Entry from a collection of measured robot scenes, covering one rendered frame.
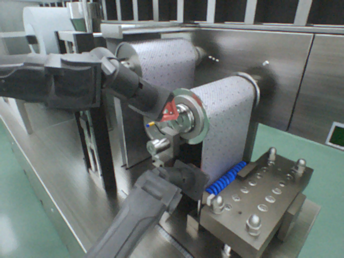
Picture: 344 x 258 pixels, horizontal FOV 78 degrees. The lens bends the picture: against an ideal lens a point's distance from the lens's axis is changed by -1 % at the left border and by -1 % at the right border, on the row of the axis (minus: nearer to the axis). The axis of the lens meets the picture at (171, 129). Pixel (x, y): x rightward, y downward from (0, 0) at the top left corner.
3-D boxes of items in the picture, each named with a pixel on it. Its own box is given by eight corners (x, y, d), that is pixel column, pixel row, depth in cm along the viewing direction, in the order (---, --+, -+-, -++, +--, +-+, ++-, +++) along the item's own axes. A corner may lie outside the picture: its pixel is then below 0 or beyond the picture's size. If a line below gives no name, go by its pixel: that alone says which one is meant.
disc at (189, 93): (164, 131, 63) (166, 82, 56) (166, 130, 63) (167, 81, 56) (204, 153, 54) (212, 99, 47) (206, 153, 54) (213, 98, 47)
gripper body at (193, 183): (200, 201, 52) (183, 205, 47) (171, 180, 59) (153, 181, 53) (211, 177, 52) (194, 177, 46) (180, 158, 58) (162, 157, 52)
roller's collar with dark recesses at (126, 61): (107, 79, 67) (104, 58, 64) (124, 76, 71) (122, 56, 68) (119, 83, 63) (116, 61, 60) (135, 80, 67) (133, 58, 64)
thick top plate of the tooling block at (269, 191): (199, 223, 59) (200, 208, 57) (264, 163, 84) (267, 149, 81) (253, 265, 49) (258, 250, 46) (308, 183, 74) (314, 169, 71)
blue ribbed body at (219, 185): (202, 197, 63) (203, 188, 61) (240, 165, 76) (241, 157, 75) (212, 203, 61) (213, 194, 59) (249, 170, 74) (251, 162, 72)
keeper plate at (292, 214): (276, 237, 62) (286, 211, 57) (289, 217, 68) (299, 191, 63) (285, 242, 61) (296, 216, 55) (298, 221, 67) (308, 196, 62)
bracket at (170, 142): (153, 214, 71) (149, 133, 56) (168, 204, 75) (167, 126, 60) (164, 223, 68) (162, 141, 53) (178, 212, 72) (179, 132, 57)
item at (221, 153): (198, 195, 62) (202, 141, 54) (240, 162, 77) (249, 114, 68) (199, 196, 62) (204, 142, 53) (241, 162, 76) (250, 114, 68)
